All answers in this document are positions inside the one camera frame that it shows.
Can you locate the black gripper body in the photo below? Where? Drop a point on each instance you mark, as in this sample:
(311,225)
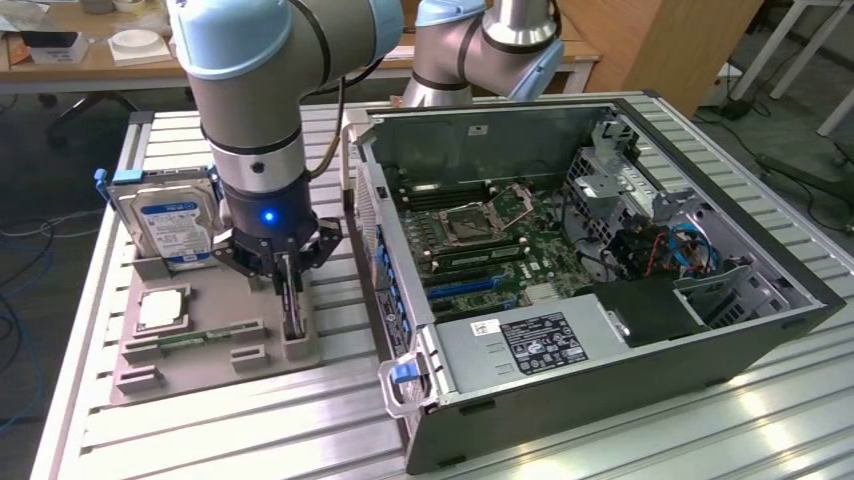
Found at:
(267,227)

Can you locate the green graphics card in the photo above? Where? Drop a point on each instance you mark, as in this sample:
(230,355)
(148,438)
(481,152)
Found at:
(295,310)

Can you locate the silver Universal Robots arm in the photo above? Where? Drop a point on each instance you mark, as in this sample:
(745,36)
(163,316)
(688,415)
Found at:
(254,75)

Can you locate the blue expansion slot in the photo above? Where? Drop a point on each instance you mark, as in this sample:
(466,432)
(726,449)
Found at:
(461,289)

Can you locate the grey parts rack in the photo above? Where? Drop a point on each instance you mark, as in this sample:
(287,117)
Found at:
(214,315)

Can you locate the hard disk with blue carrier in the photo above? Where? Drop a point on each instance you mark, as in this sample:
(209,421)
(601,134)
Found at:
(167,225)

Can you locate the silver CPU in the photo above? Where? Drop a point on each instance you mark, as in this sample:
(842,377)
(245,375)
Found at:
(160,310)

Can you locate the green RAM stick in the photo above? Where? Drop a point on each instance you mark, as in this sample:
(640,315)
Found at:
(187,341)

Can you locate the CPU socket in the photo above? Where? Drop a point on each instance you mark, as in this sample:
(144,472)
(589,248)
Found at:
(470,225)

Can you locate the installed RAM stick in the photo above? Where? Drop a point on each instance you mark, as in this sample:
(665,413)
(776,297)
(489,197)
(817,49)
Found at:
(481,257)

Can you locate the blue case latch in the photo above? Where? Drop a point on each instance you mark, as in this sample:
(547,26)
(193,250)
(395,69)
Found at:
(402,372)

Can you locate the metal socket cover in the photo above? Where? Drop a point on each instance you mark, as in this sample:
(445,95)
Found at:
(514,200)

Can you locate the green motherboard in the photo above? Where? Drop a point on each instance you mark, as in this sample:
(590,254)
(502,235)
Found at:
(534,260)

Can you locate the grey power supply unit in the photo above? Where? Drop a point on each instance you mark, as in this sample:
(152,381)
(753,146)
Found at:
(481,350)

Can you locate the black chair base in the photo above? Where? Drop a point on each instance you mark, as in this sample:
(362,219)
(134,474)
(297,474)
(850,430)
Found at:
(94,107)

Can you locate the white paper stack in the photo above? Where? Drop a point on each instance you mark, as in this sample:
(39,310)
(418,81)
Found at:
(401,52)

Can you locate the white round part on box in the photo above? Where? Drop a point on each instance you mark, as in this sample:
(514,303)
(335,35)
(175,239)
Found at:
(139,47)

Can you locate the wooden desk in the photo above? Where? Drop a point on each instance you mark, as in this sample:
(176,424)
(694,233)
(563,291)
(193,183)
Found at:
(80,71)

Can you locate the metal disk bay cage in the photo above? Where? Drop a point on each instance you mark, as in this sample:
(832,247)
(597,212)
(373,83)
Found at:
(607,185)

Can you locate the white box with black top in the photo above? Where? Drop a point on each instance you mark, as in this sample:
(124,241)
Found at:
(54,47)

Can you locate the black open PC case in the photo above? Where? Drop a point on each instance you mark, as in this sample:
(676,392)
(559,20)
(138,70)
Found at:
(601,390)

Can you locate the wooden cabinet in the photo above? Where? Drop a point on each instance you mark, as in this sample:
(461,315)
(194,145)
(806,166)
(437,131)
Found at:
(668,50)

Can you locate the black floor stand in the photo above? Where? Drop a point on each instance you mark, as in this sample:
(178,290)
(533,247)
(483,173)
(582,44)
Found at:
(808,170)

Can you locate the white table frame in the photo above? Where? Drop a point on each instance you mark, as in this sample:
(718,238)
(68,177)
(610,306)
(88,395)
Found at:
(801,40)

